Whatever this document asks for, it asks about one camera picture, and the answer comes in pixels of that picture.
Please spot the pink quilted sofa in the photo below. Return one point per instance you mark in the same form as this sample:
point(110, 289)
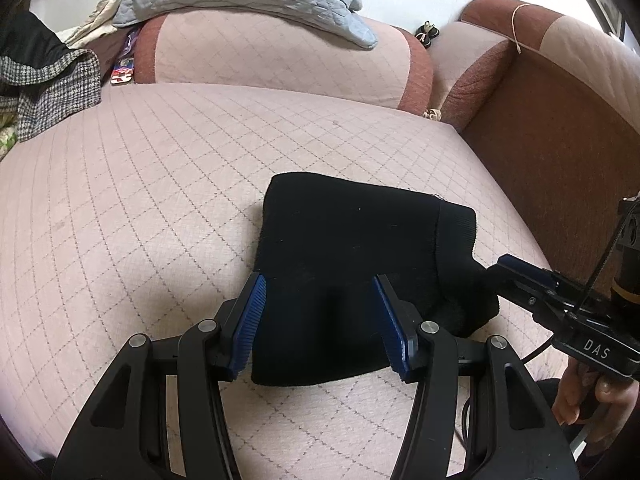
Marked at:
point(150, 185)

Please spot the black garment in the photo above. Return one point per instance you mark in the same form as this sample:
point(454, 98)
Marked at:
point(30, 40)

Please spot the wide pink back cushion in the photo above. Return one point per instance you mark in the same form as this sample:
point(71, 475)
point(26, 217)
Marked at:
point(280, 55)

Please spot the green printed blanket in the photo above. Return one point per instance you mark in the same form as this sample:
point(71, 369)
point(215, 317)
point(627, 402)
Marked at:
point(6, 140)

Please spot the black pants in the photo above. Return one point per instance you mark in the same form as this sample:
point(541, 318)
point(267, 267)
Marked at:
point(350, 240)

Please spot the red blue printed packet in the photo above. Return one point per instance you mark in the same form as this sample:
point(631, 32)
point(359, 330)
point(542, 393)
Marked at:
point(122, 72)

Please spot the cream cloth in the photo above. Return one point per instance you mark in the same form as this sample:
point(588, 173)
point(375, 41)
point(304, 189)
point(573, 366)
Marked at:
point(97, 22)

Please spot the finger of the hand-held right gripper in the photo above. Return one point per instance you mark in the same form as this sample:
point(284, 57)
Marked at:
point(530, 270)
point(515, 287)

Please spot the person's right hand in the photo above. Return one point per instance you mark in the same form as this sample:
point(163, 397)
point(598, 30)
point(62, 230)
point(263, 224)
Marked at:
point(570, 395)

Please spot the houndstooth coat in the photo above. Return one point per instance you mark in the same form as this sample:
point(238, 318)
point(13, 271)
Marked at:
point(55, 85)

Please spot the small black beige trinket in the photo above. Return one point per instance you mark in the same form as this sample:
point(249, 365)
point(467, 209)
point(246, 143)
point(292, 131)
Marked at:
point(426, 35)

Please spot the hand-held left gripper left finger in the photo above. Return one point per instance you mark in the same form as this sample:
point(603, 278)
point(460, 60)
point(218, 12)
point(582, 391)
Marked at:
point(247, 320)

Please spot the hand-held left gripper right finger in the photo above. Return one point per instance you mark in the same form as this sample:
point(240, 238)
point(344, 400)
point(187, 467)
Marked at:
point(392, 325)

